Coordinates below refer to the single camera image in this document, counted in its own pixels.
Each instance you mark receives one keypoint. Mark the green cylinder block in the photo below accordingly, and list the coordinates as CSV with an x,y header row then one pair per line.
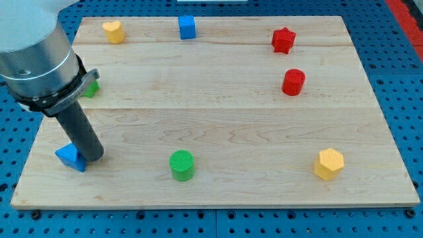
x,y
182,167

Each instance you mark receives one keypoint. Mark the green star block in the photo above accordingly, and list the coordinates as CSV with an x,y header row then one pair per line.
x,y
91,90

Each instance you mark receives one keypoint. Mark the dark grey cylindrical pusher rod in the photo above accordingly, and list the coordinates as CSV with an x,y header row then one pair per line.
x,y
79,130

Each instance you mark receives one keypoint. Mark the yellow heart block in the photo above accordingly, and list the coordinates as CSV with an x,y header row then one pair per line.
x,y
114,32

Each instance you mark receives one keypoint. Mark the yellow hexagon block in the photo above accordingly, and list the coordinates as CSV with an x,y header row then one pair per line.
x,y
328,164

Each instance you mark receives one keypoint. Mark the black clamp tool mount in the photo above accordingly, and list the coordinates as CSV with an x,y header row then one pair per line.
x,y
55,102

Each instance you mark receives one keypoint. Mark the red star block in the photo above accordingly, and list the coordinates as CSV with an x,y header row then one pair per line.
x,y
283,40

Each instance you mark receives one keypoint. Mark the blue triangle block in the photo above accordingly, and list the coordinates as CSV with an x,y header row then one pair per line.
x,y
70,156

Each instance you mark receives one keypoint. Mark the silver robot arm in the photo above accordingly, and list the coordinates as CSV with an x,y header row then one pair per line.
x,y
41,70

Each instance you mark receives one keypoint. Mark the red cylinder block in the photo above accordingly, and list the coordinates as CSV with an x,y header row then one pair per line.
x,y
293,82

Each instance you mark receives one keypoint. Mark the light wooden board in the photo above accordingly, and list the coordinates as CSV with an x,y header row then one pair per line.
x,y
219,96

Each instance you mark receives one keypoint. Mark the blue cube block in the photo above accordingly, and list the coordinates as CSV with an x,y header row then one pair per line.
x,y
187,27

